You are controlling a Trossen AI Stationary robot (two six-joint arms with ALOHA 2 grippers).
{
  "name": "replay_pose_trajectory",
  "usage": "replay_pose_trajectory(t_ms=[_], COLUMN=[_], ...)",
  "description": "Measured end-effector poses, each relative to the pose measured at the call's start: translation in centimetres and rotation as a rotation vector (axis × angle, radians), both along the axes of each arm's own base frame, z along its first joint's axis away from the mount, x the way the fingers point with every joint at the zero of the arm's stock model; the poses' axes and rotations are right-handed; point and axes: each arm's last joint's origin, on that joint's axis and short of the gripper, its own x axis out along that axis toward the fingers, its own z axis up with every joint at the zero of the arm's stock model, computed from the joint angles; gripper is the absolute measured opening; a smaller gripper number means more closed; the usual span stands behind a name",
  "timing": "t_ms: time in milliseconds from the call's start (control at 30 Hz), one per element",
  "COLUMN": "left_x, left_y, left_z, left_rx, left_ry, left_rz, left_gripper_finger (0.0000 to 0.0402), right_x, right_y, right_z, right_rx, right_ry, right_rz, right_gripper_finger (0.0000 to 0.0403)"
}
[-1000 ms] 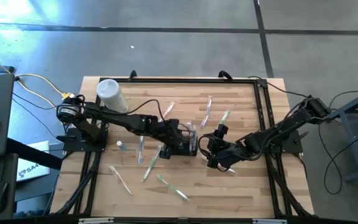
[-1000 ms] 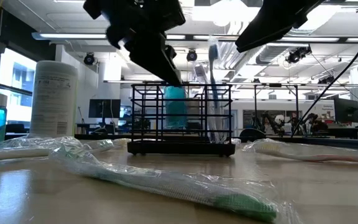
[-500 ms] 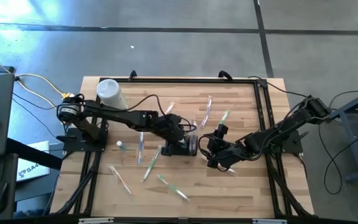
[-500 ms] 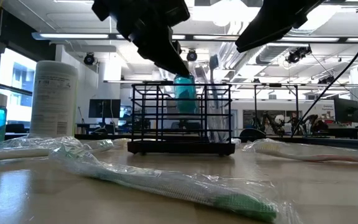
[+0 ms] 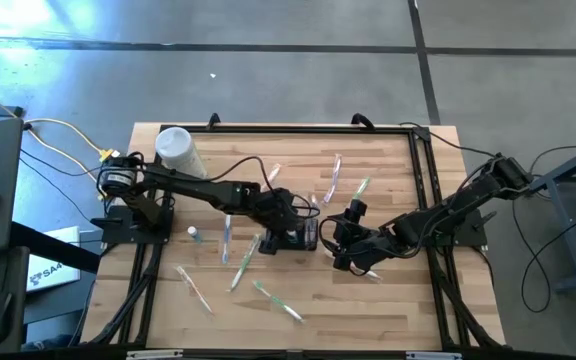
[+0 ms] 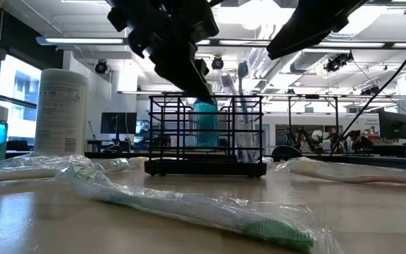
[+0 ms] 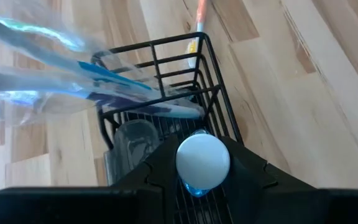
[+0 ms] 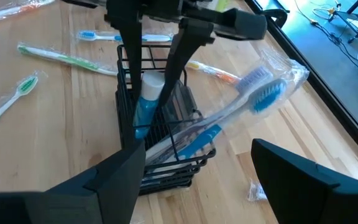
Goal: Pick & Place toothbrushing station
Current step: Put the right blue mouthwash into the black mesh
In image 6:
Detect black chair back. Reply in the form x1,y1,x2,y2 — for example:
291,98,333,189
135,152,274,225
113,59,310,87
271,145,303,158

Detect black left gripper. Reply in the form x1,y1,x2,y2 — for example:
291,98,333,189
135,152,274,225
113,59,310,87
106,0,220,104

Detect black ceiling spotlight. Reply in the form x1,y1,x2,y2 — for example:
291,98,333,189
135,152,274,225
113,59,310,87
94,59,109,75
211,55,225,71

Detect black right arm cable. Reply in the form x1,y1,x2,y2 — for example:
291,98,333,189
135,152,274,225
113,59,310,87
331,23,406,156

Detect green toothbrush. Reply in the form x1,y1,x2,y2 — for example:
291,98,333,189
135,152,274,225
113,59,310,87
0,157,130,186
55,162,341,254

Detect black computer monitor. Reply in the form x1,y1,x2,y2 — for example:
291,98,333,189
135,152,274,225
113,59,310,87
378,110,406,140
100,111,138,135

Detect silver ventilation duct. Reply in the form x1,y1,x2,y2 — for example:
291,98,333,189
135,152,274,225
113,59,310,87
290,49,331,73

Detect long ceiling light bar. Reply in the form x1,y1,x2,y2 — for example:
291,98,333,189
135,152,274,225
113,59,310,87
35,35,406,49

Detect black ceiling track lights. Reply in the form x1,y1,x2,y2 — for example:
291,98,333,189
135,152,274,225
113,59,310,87
324,51,355,73

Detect black background metal frame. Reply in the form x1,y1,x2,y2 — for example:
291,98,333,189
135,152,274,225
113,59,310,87
286,94,340,149

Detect white wipes canister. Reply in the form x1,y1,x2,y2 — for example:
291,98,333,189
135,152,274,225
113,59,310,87
32,68,90,162

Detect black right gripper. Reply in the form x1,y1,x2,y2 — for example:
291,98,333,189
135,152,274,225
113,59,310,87
266,0,369,60

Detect black wire caddy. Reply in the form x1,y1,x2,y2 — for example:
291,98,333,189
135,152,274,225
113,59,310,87
144,93,268,179

